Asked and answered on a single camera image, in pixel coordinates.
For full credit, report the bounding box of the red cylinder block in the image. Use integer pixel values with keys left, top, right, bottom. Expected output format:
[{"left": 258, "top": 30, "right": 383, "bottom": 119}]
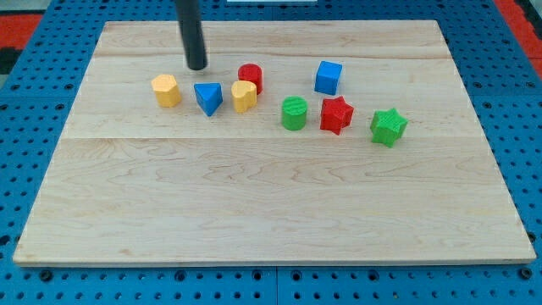
[{"left": 237, "top": 64, "right": 263, "bottom": 95}]

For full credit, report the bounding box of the blue cube block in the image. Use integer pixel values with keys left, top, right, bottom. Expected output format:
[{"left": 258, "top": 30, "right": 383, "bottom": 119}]
[{"left": 314, "top": 61, "right": 343, "bottom": 96}]

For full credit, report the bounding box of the red star block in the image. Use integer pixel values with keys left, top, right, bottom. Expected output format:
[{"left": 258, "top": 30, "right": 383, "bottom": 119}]
[{"left": 320, "top": 96, "right": 354, "bottom": 136}]

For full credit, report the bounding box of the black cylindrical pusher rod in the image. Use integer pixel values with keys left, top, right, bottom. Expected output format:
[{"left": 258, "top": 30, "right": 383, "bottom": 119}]
[{"left": 174, "top": 0, "right": 207, "bottom": 70}]

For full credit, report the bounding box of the light wooden board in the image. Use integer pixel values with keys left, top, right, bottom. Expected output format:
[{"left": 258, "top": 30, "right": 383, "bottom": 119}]
[{"left": 13, "top": 20, "right": 536, "bottom": 267}]

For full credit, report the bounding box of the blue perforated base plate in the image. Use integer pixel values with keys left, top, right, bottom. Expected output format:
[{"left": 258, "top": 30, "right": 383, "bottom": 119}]
[{"left": 1, "top": 0, "right": 541, "bottom": 304}]

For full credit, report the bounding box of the yellow heart block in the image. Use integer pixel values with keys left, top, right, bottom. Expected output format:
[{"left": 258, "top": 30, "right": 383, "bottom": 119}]
[{"left": 231, "top": 80, "right": 257, "bottom": 114}]

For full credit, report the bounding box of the yellow hexagon block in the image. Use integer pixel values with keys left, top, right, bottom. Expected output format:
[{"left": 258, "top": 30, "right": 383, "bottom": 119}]
[{"left": 151, "top": 75, "right": 181, "bottom": 108}]

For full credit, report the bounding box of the green cylinder block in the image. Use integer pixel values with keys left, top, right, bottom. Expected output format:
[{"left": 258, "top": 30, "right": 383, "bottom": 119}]
[{"left": 281, "top": 96, "right": 307, "bottom": 130}]

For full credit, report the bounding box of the blue triangle block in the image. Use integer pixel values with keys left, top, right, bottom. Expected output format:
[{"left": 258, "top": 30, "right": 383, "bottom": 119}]
[{"left": 194, "top": 83, "right": 223, "bottom": 117}]

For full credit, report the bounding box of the green star block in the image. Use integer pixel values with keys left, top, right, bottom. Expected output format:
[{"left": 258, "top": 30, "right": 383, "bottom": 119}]
[{"left": 370, "top": 108, "right": 408, "bottom": 147}]

